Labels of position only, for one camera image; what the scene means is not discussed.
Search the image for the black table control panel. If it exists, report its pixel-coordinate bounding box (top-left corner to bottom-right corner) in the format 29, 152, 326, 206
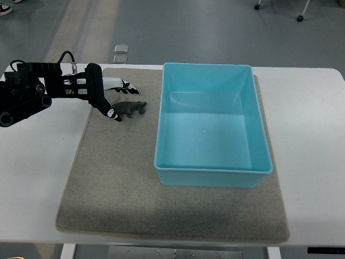
307, 247, 345, 255

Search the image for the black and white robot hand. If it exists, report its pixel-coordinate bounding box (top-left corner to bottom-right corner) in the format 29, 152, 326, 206
85, 63, 139, 121

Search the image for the floor outlet plate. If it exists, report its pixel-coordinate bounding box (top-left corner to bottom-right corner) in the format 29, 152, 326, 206
113, 54, 128, 64
114, 44, 129, 53

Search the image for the grey felt mat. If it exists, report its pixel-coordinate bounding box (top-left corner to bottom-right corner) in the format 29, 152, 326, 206
56, 68, 289, 243

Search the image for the black and white shoe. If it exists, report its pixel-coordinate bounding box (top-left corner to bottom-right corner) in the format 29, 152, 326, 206
0, 3, 12, 16

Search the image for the brown toy hippo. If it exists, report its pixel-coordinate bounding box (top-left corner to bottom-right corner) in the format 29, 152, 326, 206
112, 101, 147, 118

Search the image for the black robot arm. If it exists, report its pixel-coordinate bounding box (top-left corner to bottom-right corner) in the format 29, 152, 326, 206
1, 51, 89, 127

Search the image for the blue plastic box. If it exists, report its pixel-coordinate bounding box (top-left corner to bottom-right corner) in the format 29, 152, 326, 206
154, 63, 273, 188

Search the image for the upper floor outlet plate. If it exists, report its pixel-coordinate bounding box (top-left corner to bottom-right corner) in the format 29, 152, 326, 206
114, 44, 129, 53

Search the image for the lower floor outlet plate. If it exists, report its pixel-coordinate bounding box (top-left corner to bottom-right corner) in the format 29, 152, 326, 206
113, 54, 128, 64

